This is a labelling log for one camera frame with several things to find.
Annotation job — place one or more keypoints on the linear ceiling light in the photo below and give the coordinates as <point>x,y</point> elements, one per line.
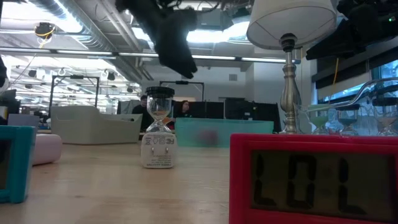
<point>217,57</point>

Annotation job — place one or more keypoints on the purple sand hourglass black caps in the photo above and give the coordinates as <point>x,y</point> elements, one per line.
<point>348,119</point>

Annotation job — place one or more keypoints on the silver lamp with white shade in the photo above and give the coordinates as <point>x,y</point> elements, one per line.
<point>289,99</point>

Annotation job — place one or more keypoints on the bright ceiling light panel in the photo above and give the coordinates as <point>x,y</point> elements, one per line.
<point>211,35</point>

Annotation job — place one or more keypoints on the pale grey box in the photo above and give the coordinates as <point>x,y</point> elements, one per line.
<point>23,120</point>

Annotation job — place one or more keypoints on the lilac wall charger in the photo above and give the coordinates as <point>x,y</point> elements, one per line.
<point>48,149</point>
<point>158,155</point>

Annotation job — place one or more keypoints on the silver spiral duct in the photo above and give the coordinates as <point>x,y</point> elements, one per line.
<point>93,37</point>

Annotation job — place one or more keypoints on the mint green hourglass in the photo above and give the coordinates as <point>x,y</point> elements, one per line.
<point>318,120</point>

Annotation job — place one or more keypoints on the white plastic bin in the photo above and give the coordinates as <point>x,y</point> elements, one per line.
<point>90,124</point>

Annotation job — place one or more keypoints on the beige sand hourglass black caps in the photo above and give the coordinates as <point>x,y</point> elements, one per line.
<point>386,120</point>

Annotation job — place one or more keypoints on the person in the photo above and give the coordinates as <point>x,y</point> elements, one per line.
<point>142,112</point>
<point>185,108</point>

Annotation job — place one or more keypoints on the teal digital clock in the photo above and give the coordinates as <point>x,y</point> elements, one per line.
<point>21,161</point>

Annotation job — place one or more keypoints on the red digital clock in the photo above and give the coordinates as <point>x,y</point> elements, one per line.
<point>242,186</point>

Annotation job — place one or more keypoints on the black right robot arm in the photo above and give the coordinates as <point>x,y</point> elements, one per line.
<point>388,28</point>

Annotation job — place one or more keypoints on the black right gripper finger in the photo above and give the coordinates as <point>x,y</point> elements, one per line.
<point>354,48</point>
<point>332,40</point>

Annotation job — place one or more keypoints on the black partition curtains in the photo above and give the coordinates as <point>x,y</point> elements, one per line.
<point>211,110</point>

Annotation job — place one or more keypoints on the black hanging spotlight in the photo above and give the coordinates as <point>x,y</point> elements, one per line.
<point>111,76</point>
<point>32,73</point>

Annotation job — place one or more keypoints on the teal translucent plastic tray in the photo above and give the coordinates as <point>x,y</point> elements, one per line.
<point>186,132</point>

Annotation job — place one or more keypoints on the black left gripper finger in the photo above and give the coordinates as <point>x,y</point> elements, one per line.
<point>171,56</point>
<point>183,49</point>

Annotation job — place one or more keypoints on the black capped hourglass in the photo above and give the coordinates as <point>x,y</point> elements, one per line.
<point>160,91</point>

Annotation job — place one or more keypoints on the grey ceiling box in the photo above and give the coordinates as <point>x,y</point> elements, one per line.
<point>214,18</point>

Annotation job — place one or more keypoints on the grey wall vent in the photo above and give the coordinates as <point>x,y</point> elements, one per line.
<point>233,77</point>

